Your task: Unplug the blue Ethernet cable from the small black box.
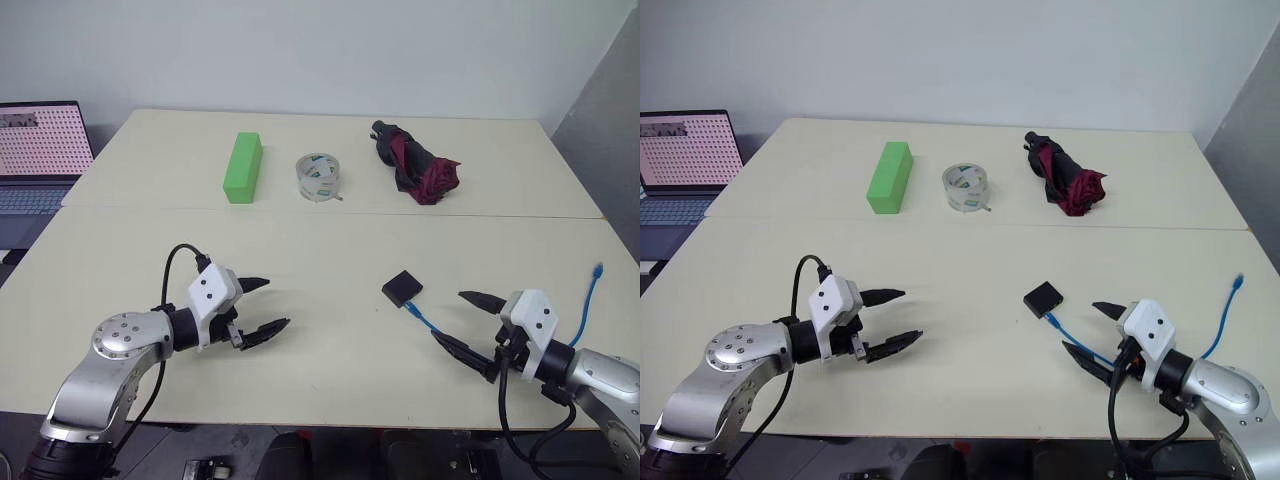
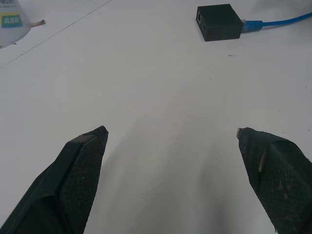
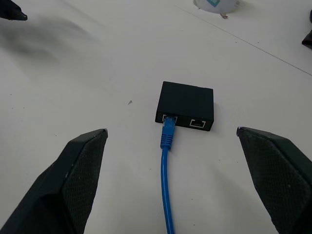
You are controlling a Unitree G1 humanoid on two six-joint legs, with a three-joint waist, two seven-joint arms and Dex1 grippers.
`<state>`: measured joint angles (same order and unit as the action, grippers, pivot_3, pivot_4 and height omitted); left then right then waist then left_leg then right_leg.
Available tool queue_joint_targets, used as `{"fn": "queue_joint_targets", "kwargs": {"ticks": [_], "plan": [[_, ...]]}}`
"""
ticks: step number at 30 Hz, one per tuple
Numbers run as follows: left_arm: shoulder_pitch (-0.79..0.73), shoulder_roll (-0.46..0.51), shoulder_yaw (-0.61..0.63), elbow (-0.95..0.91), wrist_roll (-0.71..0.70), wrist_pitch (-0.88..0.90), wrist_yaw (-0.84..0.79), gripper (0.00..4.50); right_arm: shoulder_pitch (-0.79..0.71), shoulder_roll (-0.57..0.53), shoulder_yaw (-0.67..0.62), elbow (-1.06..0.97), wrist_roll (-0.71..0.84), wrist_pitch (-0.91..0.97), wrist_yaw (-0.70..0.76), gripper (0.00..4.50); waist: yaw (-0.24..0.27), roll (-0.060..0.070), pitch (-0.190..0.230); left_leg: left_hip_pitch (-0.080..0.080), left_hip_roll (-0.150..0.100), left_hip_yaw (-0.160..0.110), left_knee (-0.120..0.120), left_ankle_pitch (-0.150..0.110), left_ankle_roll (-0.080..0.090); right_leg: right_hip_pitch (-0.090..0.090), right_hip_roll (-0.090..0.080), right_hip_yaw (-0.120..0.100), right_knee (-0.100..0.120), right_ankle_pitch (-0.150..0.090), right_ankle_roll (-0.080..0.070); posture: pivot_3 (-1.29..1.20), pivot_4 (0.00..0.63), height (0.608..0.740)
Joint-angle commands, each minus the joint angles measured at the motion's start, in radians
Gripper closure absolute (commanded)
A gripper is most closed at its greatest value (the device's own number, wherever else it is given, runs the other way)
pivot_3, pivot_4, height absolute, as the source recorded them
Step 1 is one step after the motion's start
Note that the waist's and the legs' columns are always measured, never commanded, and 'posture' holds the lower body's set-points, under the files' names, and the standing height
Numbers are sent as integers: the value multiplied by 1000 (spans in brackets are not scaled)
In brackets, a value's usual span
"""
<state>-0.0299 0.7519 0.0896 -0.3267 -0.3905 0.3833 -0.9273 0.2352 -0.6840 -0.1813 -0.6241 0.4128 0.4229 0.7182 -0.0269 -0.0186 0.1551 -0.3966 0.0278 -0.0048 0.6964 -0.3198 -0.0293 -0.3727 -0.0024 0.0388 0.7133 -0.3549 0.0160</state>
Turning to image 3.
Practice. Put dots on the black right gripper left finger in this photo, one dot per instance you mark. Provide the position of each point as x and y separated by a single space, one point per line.
61 185

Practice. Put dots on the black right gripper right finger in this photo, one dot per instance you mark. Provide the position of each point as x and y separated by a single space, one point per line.
280 175

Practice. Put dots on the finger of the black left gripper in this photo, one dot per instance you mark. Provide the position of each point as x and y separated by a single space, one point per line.
11 11

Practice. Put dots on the black network switch box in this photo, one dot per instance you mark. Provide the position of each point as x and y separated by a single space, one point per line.
186 104

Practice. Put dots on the dark object at table edge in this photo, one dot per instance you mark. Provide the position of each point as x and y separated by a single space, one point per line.
307 36

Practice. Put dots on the white round container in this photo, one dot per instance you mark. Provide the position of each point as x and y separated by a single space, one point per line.
215 5

